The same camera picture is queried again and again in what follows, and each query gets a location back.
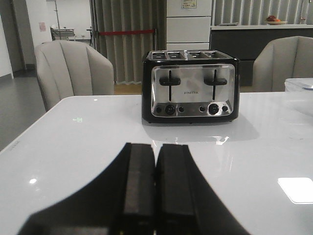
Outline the white refrigerator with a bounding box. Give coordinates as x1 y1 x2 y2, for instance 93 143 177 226
166 0 212 50

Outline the beige armchair on left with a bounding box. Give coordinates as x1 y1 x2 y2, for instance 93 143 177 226
35 40 114 111

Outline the black and chrome toaster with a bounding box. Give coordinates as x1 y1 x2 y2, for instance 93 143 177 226
142 49 240 123

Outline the clear plastic food container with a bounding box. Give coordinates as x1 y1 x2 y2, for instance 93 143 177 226
285 78 313 92

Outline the metal cart in background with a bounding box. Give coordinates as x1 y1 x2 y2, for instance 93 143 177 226
49 0 75 40

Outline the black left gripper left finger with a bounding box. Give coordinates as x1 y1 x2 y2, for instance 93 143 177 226
19 143 155 235

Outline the fruit plate on counter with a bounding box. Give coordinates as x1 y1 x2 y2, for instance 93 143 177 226
265 15 288 25

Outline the beige armchair on right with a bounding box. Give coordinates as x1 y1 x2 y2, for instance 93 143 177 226
253 36 313 92

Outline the dark kitchen counter cabinet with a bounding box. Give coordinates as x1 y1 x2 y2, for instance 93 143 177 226
209 24 313 87

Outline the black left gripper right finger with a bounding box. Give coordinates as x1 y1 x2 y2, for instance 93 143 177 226
156 144 248 235

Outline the beige armchair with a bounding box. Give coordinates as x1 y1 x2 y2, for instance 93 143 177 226
35 40 114 111
253 36 313 92

